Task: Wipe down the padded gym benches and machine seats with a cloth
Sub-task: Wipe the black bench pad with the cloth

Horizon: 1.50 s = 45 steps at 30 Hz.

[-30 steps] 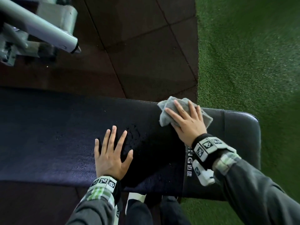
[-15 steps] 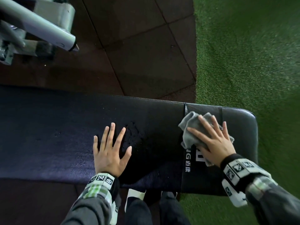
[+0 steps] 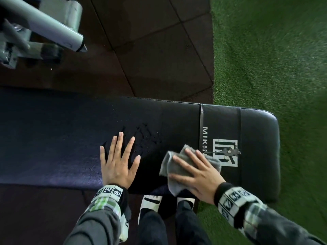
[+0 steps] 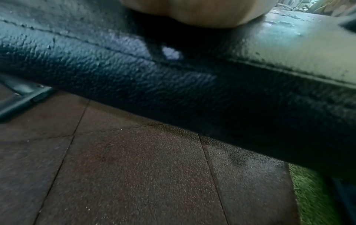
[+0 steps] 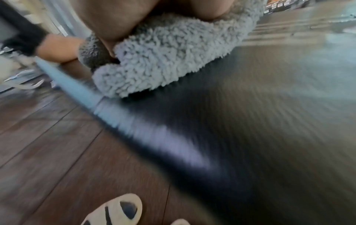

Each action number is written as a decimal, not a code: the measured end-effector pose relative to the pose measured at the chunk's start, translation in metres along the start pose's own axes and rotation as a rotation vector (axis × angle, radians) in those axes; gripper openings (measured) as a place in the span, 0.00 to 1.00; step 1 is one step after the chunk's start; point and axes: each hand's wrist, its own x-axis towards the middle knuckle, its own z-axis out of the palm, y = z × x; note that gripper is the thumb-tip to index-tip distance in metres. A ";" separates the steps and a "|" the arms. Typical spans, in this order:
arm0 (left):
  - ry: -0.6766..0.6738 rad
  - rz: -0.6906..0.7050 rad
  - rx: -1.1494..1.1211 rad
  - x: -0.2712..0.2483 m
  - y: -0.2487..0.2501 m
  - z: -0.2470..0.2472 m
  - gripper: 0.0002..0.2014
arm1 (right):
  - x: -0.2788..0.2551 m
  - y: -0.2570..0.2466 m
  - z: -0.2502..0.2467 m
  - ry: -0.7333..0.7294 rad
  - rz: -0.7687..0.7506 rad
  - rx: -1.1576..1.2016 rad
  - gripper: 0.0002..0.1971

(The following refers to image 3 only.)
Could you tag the person's right hand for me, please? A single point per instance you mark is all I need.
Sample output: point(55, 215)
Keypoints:
point(204, 181)

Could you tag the person's left hand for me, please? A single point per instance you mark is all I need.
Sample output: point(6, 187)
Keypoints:
point(118, 173)

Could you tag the grey cleaning cloth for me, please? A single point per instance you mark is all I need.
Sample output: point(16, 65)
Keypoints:
point(171, 167)

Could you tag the black padded bench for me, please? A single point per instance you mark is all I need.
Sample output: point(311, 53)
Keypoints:
point(64, 140)

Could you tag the grey gym machine frame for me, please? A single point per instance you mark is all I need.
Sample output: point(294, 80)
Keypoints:
point(46, 25)

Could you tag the person's left forearm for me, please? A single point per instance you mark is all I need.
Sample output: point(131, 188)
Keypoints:
point(97, 224)

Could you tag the person's right forearm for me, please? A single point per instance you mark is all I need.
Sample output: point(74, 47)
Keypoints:
point(276, 227)

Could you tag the person's dark trousers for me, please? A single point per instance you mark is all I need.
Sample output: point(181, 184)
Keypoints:
point(153, 229)

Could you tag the left marker wristband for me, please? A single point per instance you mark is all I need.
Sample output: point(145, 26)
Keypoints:
point(112, 192)

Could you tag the marker wristband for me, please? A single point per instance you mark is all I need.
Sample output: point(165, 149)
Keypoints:
point(112, 192)
point(235, 199)

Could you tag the cream foam slipper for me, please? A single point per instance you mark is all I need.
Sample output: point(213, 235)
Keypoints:
point(150, 204)
point(186, 201)

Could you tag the right marker wristband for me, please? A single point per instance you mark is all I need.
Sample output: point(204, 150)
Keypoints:
point(235, 199)

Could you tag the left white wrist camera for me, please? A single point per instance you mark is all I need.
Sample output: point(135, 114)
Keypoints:
point(125, 227)

